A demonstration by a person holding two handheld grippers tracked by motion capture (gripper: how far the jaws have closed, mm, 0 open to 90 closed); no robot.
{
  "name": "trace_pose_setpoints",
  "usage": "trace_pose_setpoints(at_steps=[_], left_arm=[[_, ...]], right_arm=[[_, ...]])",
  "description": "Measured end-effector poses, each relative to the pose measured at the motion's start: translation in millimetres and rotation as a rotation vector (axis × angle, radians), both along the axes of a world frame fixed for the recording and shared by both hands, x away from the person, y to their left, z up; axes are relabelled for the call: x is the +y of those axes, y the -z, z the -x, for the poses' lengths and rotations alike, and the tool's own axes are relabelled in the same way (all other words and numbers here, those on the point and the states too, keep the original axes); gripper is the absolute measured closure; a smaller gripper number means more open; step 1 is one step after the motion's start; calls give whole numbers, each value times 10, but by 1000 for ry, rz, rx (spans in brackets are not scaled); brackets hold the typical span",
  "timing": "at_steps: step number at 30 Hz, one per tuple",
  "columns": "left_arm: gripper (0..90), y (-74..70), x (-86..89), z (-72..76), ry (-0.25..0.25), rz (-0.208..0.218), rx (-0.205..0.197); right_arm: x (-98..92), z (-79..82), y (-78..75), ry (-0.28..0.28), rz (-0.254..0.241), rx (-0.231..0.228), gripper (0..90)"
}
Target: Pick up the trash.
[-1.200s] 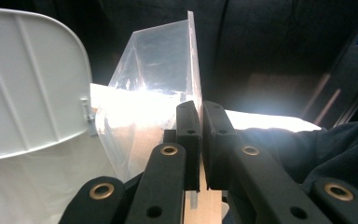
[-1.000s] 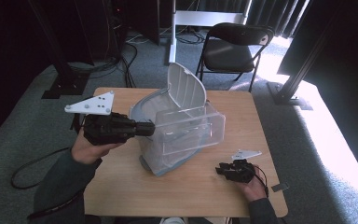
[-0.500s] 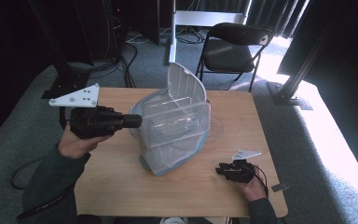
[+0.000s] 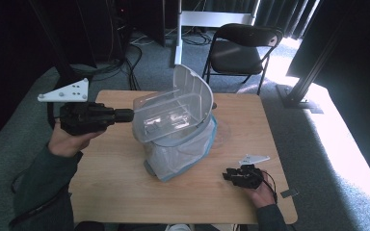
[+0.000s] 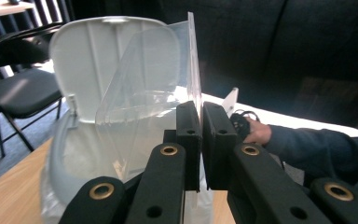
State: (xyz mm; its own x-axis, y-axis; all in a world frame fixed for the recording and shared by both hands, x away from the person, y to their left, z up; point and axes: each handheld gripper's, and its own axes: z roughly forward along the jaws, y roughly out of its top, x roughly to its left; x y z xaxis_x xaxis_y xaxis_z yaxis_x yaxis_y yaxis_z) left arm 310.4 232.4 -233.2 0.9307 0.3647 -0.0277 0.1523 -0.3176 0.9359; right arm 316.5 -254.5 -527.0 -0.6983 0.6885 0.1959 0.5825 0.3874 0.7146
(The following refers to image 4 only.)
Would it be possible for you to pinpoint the white metal stand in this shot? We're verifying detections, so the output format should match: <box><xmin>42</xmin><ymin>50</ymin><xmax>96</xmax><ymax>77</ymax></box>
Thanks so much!
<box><xmin>172</xmin><ymin>0</ymin><xmax>262</xmax><ymax>68</ymax></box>

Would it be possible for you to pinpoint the grey tape piece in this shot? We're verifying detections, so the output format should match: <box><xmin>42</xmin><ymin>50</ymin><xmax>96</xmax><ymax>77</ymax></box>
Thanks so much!
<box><xmin>279</xmin><ymin>188</ymin><xmax>300</xmax><ymax>198</ymax></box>

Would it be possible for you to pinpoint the black folding chair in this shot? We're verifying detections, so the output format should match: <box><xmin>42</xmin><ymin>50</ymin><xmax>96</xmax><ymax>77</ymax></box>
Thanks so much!
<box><xmin>200</xmin><ymin>22</ymin><xmax>284</xmax><ymax>96</ymax></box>

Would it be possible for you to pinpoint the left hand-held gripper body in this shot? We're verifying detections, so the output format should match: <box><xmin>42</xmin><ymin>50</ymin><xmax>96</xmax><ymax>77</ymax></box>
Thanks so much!
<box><xmin>37</xmin><ymin>77</ymin><xmax>117</xmax><ymax>137</ymax></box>

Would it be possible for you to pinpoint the black metal stand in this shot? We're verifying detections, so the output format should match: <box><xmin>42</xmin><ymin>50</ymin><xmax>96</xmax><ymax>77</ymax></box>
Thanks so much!
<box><xmin>28</xmin><ymin>0</ymin><xmax>94</xmax><ymax>94</ymax></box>
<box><xmin>275</xmin><ymin>13</ymin><xmax>351</xmax><ymax>115</ymax></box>

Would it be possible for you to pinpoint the grey white-lidded trash can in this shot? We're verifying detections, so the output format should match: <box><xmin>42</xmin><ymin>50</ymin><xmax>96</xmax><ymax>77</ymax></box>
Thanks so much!
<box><xmin>132</xmin><ymin>64</ymin><xmax>215</xmax><ymax>178</ymax></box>

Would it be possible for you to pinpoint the clear plastic lid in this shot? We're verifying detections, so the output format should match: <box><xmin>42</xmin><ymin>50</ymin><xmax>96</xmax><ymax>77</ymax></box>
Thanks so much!
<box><xmin>210</xmin><ymin>118</ymin><xmax>233</xmax><ymax>151</ymax></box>

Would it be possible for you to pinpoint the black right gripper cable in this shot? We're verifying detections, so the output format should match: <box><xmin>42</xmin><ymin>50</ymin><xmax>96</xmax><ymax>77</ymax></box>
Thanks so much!
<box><xmin>261</xmin><ymin>170</ymin><xmax>278</xmax><ymax>204</ymax></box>

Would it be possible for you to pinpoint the person's left hand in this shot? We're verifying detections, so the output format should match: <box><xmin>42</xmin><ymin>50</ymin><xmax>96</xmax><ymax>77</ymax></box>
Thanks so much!
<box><xmin>46</xmin><ymin>120</ymin><xmax>106</xmax><ymax>159</ymax></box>

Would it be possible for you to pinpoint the white shoe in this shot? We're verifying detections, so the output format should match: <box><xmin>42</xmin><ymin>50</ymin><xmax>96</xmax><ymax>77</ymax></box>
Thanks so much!
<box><xmin>165</xmin><ymin>223</ymin><xmax>194</xmax><ymax>231</ymax></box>

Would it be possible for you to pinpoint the dark curtain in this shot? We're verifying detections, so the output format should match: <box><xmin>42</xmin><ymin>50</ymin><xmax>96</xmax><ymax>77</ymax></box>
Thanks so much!
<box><xmin>255</xmin><ymin>0</ymin><xmax>321</xmax><ymax>40</ymax></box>

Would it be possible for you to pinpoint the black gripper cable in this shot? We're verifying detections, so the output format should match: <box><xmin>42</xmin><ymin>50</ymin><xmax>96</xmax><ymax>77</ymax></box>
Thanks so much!
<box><xmin>261</xmin><ymin>170</ymin><xmax>278</xmax><ymax>204</ymax></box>
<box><xmin>9</xmin><ymin>101</ymin><xmax>72</xmax><ymax>229</ymax></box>

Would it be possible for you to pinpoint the person's right hand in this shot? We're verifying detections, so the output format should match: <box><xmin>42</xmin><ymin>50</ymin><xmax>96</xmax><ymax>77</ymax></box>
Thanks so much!
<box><xmin>243</xmin><ymin>170</ymin><xmax>278</xmax><ymax>209</ymax></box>

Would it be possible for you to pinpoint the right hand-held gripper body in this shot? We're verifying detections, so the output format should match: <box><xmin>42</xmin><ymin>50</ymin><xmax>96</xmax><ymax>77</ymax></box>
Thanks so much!
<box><xmin>233</xmin><ymin>154</ymin><xmax>271</xmax><ymax>190</ymax></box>

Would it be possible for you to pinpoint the bundle of black cables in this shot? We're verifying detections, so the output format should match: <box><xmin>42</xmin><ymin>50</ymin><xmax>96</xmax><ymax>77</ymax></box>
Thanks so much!
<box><xmin>70</xmin><ymin>30</ymin><xmax>143</xmax><ymax>91</ymax></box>

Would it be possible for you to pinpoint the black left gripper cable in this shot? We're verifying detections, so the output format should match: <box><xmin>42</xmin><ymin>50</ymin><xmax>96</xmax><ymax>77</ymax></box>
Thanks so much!
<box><xmin>9</xmin><ymin>101</ymin><xmax>72</xmax><ymax>229</ymax></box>

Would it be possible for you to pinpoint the white blue-edged trash bag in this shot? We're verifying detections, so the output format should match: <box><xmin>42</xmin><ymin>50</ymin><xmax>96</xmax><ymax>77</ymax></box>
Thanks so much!
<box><xmin>134</xmin><ymin>115</ymin><xmax>218</xmax><ymax>183</ymax></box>

